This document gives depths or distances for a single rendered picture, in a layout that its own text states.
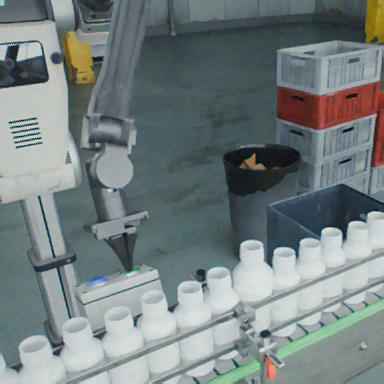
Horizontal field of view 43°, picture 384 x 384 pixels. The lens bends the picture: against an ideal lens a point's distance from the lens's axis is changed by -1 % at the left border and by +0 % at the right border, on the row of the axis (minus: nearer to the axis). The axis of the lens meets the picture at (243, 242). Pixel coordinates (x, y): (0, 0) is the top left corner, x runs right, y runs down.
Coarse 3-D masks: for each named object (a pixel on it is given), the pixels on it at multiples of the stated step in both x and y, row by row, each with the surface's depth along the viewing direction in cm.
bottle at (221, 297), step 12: (216, 276) 80; (228, 276) 77; (216, 288) 77; (228, 288) 78; (204, 300) 79; (216, 300) 78; (228, 300) 78; (216, 312) 78; (228, 312) 79; (228, 324) 80; (216, 336) 81; (228, 336) 81; (216, 348) 82
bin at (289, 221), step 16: (320, 192) 159; (336, 192) 163; (352, 192) 159; (272, 208) 147; (288, 208) 154; (304, 208) 158; (320, 208) 162; (336, 208) 166; (352, 208) 162; (368, 208) 155; (272, 224) 149; (288, 224) 142; (304, 224) 161; (320, 224) 165; (336, 224) 170; (272, 240) 152; (288, 240) 144; (272, 256) 155
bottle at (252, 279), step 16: (256, 240) 80; (240, 256) 80; (256, 256) 78; (240, 272) 80; (256, 272) 79; (272, 272) 81; (240, 288) 80; (256, 288) 79; (272, 288) 81; (240, 304) 82; (256, 320) 83
